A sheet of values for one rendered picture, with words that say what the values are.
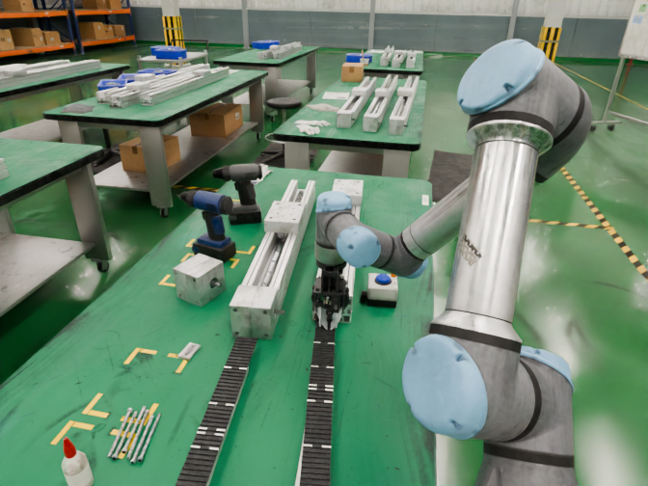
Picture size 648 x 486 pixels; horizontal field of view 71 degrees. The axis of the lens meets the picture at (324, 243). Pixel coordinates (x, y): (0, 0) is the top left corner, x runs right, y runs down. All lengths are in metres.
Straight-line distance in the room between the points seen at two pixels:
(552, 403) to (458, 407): 0.17
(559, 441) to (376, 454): 0.35
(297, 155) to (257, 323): 2.00
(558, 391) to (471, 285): 0.20
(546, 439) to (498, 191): 0.33
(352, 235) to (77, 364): 0.70
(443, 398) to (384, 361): 0.53
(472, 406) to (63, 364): 0.92
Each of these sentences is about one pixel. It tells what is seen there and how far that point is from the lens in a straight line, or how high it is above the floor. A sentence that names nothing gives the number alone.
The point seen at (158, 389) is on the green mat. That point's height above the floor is 0.78.
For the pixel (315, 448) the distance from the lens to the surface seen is 0.89.
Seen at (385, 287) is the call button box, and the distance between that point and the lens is 1.24.
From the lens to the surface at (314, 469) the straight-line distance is 0.87.
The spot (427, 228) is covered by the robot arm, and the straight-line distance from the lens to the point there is 0.90.
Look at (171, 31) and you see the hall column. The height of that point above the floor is 0.78.
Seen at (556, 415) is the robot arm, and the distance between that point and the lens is 0.71.
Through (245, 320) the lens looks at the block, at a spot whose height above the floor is 0.83.
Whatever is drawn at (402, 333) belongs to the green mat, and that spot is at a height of 0.78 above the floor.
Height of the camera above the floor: 1.52
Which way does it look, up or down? 28 degrees down
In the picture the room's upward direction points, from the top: 1 degrees clockwise
